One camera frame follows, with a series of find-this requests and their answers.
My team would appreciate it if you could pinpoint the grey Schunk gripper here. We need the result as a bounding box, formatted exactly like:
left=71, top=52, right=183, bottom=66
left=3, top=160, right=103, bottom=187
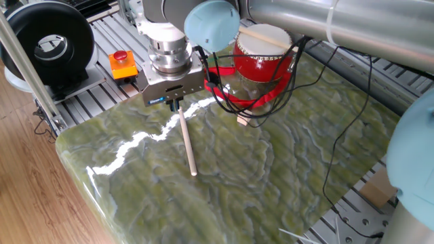
left=135, top=54, right=207, bottom=113

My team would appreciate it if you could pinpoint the wooden drumstick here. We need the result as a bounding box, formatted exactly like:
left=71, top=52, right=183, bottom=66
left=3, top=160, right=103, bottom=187
left=238, top=26, right=300, bottom=54
left=177, top=106, right=198, bottom=177

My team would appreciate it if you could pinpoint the red drum with white head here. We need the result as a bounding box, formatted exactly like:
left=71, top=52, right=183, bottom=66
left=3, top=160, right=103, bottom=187
left=232, top=23, right=295, bottom=83

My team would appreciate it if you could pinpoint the orange emergency stop box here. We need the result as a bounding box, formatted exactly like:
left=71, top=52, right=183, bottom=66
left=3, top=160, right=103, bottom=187
left=108, top=49, right=140, bottom=85

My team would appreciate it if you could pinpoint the small wooden cube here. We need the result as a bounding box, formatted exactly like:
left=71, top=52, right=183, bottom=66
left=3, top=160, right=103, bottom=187
left=236, top=108, right=254, bottom=127

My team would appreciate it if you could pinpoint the black keyboard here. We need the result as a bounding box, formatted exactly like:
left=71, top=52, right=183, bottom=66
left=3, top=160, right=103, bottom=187
left=60, top=0, right=113, bottom=18

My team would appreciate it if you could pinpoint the black round blower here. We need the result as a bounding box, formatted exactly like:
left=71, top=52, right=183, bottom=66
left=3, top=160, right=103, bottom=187
left=0, top=1, right=108, bottom=104

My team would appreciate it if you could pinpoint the white zip tie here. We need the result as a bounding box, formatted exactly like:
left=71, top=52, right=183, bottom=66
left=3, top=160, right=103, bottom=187
left=277, top=216, right=342, bottom=244

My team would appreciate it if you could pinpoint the cardboard box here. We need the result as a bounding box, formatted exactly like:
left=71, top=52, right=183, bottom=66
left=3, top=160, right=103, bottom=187
left=358, top=165, right=398, bottom=208

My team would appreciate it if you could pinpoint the silver robot mounting plate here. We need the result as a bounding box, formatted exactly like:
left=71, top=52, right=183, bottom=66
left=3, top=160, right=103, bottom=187
left=334, top=203, right=401, bottom=244

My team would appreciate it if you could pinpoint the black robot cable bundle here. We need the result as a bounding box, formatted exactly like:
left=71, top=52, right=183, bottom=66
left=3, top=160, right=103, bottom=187
left=195, top=35, right=340, bottom=129

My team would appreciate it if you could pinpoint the aluminium frame bracket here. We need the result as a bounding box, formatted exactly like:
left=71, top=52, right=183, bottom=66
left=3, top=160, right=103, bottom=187
left=117, top=0, right=136, bottom=24

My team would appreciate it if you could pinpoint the aluminium frame post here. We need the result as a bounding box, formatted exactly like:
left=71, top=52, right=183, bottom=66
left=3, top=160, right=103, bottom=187
left=0, top=9, right=68, bottom=136

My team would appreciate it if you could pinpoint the thin black cable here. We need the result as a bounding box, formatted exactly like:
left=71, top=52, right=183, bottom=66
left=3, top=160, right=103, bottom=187
left=321, top=56, right=386, bottom=240

